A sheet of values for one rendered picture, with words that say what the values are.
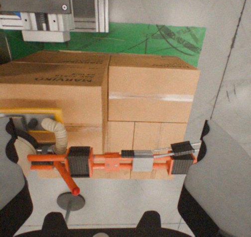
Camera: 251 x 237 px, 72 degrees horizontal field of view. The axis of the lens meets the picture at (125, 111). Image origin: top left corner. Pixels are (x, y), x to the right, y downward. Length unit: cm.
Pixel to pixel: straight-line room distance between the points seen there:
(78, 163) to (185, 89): 88
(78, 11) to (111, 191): 219
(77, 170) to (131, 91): 69
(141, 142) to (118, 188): 133
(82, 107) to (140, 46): 102
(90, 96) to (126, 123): 58
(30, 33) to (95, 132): 47
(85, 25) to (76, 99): 77
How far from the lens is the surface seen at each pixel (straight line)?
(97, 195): 274
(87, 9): 144
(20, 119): 70
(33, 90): 82
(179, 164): 63
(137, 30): 164
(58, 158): 63
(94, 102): 76
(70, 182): 57
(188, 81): 123
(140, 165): 62
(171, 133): 138
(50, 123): 64
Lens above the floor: 163
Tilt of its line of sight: 63 degrees down
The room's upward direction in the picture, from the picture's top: 176 degrees clockwise
